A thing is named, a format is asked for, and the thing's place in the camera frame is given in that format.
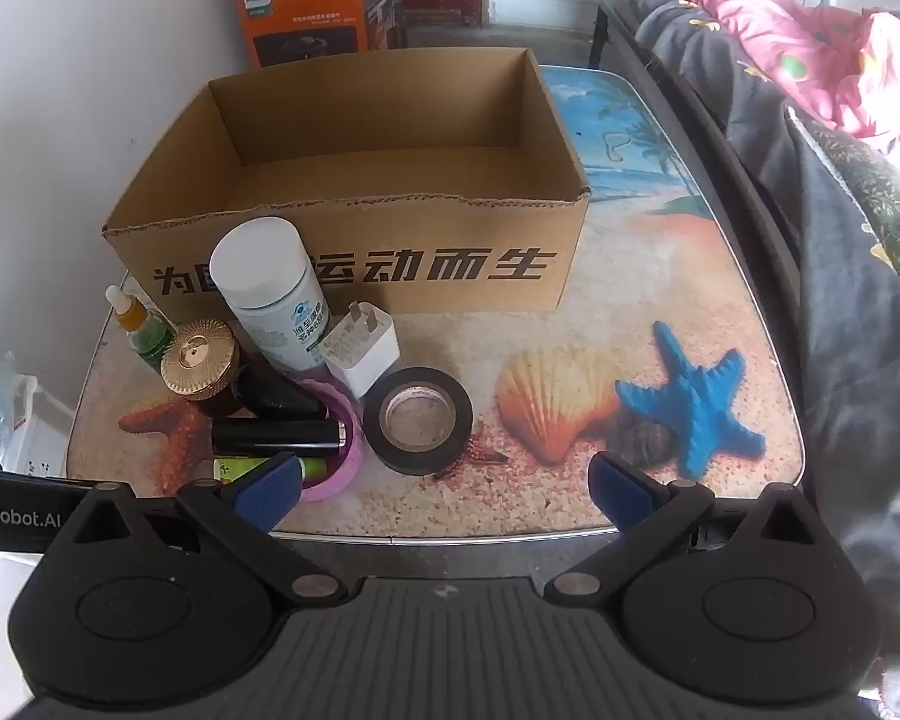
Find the black key fob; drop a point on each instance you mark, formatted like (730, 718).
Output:
(277, 394)

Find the black tape roll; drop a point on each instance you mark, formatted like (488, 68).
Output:
(379, 427)

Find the green dropper bottle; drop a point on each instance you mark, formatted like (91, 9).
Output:
(150, 337)

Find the beach print table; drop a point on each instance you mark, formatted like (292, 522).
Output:
(607, 255)

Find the pink floral blanket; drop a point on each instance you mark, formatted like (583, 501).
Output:
(832, 52)

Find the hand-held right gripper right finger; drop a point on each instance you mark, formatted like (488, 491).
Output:
(619, 484)

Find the green patterned quilt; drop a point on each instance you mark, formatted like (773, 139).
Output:
(892, 202)

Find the white charger plug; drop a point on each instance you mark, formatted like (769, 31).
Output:
(360, 360)

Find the orange appliance box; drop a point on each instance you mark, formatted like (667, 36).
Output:
(300, 22)

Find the brown cardboard box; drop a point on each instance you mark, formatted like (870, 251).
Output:
(420, 270)

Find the white pill bottle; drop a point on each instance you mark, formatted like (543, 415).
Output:
(259, 262)

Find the gold-capped dark bottle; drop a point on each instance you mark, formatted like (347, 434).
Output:
(199, 356)

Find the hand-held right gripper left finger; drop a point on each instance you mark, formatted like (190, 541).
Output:
(270, 484)

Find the black lipstick tube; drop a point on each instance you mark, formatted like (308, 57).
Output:
(270, 435)

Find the green lip balm tube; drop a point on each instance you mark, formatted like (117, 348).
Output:
(229, 467)

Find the grey blanket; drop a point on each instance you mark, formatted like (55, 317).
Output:
(855, 300)

